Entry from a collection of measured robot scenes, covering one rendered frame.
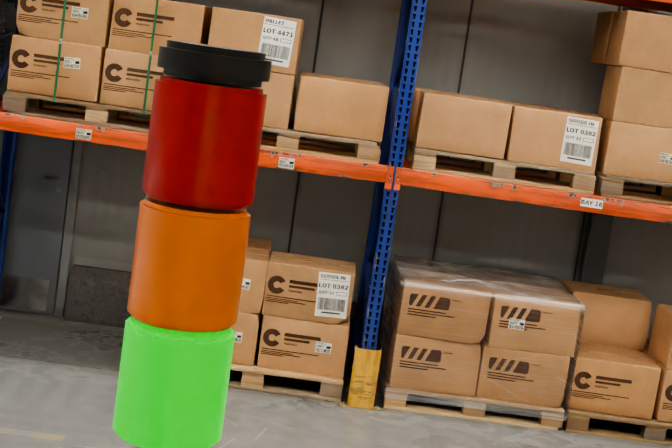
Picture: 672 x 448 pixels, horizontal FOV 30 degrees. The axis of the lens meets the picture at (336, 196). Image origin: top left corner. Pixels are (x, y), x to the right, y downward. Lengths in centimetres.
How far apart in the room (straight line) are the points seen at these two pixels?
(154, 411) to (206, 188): 10
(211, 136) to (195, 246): 5
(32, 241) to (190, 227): 918
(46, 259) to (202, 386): 917
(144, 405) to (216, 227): 9
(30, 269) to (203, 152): 923
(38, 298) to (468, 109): 365
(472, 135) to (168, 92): 770
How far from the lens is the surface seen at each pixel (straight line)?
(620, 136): 842
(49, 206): 965
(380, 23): 944
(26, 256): 975
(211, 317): 55
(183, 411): 56
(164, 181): 55
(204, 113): 54
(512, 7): 955
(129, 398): 57
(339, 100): 814
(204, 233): 54
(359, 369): 828
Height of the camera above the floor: 235
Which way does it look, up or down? 7 degrees down
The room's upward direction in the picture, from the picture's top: 8 degrees clockwise
